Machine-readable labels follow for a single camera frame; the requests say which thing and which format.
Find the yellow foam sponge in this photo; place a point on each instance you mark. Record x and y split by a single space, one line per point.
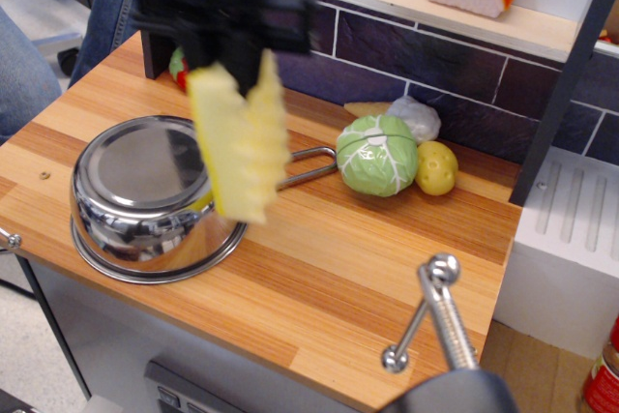
243 140

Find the red spice jar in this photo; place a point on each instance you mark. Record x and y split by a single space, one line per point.
600 389

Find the black shelf frame post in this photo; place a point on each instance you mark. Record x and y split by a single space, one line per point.
560 98

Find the grey oven control panel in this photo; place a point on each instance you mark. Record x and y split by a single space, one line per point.
171 392

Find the red toy strawberry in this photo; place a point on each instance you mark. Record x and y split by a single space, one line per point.
178 68

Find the person leg in jeans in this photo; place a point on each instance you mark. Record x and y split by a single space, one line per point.
28 83

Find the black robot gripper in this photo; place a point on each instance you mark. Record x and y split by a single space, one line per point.
200 25

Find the tan toy cheese wedge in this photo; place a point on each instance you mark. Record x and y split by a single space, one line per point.
362 109

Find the small metal knob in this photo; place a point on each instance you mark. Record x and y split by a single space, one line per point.
13 240

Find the yellow toy potato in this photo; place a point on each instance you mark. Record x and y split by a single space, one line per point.
437 170

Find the white toy garlic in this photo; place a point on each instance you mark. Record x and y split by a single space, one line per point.
422 120

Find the green toy cabbage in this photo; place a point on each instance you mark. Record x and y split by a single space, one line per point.
377 155

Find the stainless steel pot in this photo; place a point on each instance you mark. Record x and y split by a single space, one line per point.
142 209

